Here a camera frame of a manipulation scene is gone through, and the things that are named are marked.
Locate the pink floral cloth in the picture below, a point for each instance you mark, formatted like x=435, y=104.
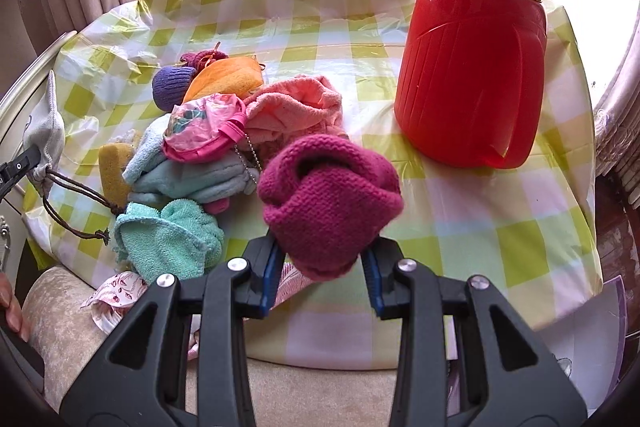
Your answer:
x=112, y=294

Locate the pink terry towel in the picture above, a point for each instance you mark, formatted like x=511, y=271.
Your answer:
x=295, y=107

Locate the person's left hand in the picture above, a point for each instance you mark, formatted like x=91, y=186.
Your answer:
x=12, y=307

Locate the red plastic thermos jug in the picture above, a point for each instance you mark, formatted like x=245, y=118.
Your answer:
x=470, y=57

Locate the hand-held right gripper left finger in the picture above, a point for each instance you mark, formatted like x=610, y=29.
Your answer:
x=269, y=279

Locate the magenta knitted hat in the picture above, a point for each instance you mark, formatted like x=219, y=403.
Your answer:
x=325, y=207

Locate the teal terry towel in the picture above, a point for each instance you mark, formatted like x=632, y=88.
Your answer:
x=170, y=237

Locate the yellow round sponge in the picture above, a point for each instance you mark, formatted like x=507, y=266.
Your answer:
x=112, y=172

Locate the light blue fluffy towel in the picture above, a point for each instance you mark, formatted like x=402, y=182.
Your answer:
x=200, y=182

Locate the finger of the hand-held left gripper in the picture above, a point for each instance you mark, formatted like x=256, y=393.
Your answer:
x=15, y=169

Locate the white plastic sheet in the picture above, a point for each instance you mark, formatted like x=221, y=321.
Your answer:
x=585, y=337

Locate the small magenta knitted glove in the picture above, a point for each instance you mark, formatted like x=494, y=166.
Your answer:
x=201, y=58

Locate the beige upholstered seat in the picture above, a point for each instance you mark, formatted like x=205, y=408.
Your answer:
x=60, y=332

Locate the purple knitted hat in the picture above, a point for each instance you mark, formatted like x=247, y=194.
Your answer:
x=170, y=87

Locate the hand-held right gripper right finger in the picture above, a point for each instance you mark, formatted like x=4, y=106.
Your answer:
x=373, y=284

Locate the green checked plastic tablecloth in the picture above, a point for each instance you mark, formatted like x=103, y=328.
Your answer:
x=450, y=227

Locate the white furniture frame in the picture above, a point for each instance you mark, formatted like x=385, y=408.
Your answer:
x=20, y=97

